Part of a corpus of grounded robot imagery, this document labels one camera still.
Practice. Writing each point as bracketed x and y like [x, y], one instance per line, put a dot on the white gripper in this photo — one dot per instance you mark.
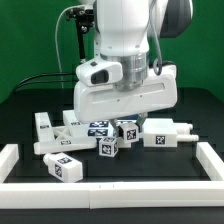
[96, 99]

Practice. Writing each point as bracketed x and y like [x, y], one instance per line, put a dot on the white tagged cube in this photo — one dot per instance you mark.
[108, 146]
[129, 132]

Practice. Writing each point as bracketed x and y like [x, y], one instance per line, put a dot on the white seat block with pegs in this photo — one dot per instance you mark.
[161, 132]

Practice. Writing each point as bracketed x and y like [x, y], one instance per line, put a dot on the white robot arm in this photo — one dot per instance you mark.
[120, 80]

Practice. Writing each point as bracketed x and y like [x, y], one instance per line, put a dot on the white chair seat plate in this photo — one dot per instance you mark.
[103, 128]

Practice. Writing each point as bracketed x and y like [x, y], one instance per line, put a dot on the white chair back frame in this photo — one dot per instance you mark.
[71, 136]

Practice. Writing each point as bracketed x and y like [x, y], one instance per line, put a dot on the white right barrier rail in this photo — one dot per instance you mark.
[210, 161]

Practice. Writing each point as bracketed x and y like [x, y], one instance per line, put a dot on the white barrier rail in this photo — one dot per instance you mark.
[210, 161]
[111, 195]
[9, 156]

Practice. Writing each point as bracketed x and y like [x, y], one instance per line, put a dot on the white front barrier rail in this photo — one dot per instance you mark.
[111, 195]

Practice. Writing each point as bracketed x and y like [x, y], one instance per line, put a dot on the white left barrier rail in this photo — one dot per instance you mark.
[9, 156]

